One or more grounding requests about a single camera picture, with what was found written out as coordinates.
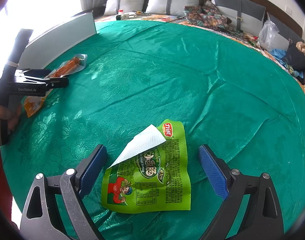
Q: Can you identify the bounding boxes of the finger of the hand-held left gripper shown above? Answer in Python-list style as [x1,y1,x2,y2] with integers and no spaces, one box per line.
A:
[41,76,70,89]
[16,68,53,78]

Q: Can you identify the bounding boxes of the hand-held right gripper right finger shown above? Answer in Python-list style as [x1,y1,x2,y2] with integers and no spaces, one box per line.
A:
[198,144,285,240]

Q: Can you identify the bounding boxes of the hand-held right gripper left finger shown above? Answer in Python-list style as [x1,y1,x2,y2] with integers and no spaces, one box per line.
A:
[19,144,108,240]

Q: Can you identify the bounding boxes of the orange snack packet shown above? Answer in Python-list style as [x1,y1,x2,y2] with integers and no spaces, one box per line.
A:
[23,54,88,118]

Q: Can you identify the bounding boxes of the green snack packet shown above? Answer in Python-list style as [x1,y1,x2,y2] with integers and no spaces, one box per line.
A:
[101,120,191,214]

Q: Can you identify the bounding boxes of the person's left hand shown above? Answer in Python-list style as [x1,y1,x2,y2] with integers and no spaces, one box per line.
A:
[0,100,22,132]

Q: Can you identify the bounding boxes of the bright window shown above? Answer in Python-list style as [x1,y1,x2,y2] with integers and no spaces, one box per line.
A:
[0,0,93,63]

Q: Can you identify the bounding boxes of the red clothing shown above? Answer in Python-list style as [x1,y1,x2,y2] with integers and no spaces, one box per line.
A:
[0,142,13,228]

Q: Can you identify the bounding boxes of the green satin tablecloth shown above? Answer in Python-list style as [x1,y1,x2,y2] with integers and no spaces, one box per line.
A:
[0,20,305,240]

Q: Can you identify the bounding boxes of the blue cloth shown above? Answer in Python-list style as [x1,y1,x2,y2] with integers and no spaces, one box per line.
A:
[270,49,305,79]

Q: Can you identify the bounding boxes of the small colourful items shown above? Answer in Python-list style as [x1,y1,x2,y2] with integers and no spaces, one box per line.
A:
[240,34,260,47]

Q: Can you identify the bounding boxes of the black bag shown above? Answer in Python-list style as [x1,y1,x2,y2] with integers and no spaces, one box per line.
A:
[282,44,305,72]

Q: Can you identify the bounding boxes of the clear plastic bag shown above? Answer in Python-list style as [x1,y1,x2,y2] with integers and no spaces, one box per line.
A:
[259,20,280,52]

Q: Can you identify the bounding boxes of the dark floral folded blanket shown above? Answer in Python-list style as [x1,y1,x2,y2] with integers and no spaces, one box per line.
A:
[184,0,233,30]

